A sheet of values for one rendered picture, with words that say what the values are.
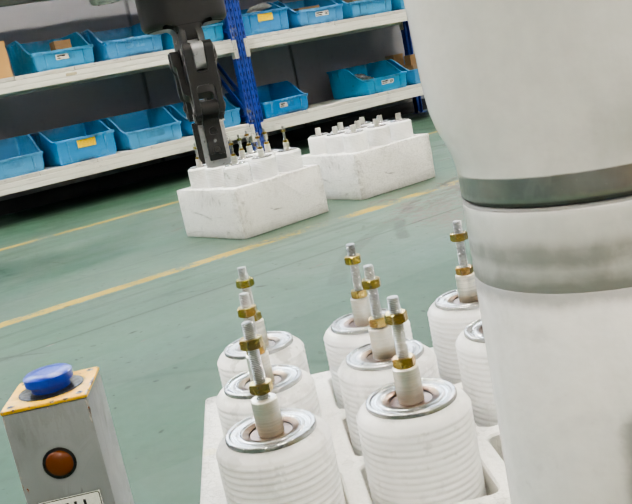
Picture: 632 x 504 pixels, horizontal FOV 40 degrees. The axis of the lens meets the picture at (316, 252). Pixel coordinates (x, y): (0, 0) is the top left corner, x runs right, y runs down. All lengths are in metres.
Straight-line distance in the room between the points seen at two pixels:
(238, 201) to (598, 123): 2.72
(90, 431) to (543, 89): 0.53
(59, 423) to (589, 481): 0.50
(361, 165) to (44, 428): 2.68
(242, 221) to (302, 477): 2.34
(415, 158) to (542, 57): 3.22
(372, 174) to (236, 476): 2.72
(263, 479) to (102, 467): 0.14
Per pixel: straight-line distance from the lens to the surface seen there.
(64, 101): 5.98
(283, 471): 0.69
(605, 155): 0.29
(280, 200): 3.09
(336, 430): 0.88
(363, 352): 0.85
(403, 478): 0.71
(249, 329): 0.69
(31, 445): 0.75
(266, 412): 0.71
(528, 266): 0.30
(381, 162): 3.39
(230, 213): 3.04
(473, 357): 0.83
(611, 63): 0.29
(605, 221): 0.30
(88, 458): 0.75
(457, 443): 0.71
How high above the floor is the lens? 0.53
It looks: 12 degrees down
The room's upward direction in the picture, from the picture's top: 11 degrees counter-clockwise
